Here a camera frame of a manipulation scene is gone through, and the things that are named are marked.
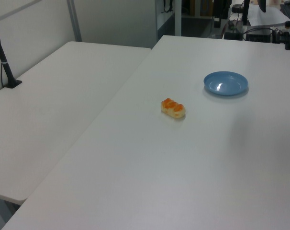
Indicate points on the orange glazed bread roll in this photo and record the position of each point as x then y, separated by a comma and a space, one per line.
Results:
173, 109

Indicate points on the white paper sheet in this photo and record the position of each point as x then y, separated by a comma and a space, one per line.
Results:
264, 16

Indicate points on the black vertical pole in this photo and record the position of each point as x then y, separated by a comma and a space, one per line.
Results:
246, 12

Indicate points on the small black box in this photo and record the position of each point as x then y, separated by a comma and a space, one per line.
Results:
217, 22

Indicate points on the black flat device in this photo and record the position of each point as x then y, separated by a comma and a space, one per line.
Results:
233, 35

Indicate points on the white side table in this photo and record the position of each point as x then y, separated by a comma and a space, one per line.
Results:
51, 107

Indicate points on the white desk frame leg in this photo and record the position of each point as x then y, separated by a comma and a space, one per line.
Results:
178, 18

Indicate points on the blue round plate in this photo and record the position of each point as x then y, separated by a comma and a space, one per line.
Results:
226, 83

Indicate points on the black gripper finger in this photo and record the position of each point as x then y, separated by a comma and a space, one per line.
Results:
263, 4

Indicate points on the black slanted camera stand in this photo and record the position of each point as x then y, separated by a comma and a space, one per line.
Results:
3, 61

